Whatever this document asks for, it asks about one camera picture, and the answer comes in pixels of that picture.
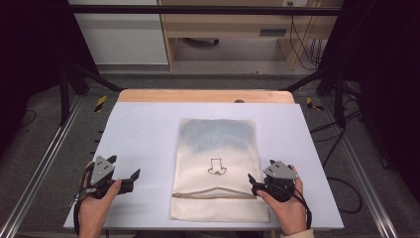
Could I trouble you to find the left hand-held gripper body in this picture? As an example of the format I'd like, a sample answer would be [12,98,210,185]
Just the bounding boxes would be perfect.
[86,156,122,199]

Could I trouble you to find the right hand-held gripper cable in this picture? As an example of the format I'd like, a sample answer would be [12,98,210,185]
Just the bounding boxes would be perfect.
[280,184,313,231]

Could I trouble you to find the white foam board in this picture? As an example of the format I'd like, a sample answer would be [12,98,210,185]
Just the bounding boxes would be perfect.
[62,101,345,231]

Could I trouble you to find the white cabinet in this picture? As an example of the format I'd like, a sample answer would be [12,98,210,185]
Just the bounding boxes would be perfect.
[67,0,169,66]

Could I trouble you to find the black metal stand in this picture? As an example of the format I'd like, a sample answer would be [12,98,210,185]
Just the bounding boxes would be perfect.
[58,62,123,127]
[280,62,348,129]

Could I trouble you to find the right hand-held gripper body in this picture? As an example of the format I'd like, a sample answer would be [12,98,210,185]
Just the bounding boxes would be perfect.
[262,161,297,203]

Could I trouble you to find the straight black floor cable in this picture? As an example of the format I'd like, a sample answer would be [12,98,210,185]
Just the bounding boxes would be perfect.
[309,110,362,135]

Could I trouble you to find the black curtain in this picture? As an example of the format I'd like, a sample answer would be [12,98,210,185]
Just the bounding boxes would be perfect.
[0,0,100,157]
[318,0,420,202]

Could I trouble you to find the person's left hand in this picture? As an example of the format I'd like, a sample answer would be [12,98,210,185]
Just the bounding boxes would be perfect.
[78,162,122,232]

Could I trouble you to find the yellow tool left floor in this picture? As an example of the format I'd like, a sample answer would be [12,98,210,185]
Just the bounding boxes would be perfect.
[93,94,108,113]

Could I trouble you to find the hand-held gripper cable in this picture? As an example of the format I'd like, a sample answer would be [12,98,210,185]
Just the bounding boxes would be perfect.
[280,184,313,231]
[72,162,97,236]

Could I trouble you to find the thin black floor cable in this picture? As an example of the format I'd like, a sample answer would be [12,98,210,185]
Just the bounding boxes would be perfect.
[14,108,38,130]

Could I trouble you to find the black horizontal bar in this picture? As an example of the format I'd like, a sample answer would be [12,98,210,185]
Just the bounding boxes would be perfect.
[67,4,343,17]

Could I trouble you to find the left hand-held gripper cable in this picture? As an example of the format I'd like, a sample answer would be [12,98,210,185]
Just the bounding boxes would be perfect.
[72,162,97,236]

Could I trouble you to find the hanging black desk cables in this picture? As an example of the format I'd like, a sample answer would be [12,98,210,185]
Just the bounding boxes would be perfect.
[288,1,324,70]

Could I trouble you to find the looped black floor cable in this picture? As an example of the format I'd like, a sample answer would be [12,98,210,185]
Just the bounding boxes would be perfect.
[321,127,364,215]

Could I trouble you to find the yellow tool right floor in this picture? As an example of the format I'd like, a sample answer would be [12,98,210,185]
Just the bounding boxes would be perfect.
[305,96,325,112]

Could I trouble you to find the light wooden desk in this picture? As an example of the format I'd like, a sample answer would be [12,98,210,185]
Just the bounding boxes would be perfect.
[157,0,345,71]

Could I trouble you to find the yellow tool floor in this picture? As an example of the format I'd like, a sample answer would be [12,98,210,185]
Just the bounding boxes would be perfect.
[305,96,325,112]
[93,94,108,113]

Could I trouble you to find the person's right hand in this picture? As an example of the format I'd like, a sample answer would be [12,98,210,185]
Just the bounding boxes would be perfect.
[257,167,308,235]

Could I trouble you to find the aluminium frame rail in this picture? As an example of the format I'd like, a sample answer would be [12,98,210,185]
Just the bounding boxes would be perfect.
[0,94,83,238]
[320,96,400,238]

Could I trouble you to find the cream mesh laundry bag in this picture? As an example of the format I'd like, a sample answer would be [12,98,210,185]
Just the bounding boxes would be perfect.
[169,117,270,223]

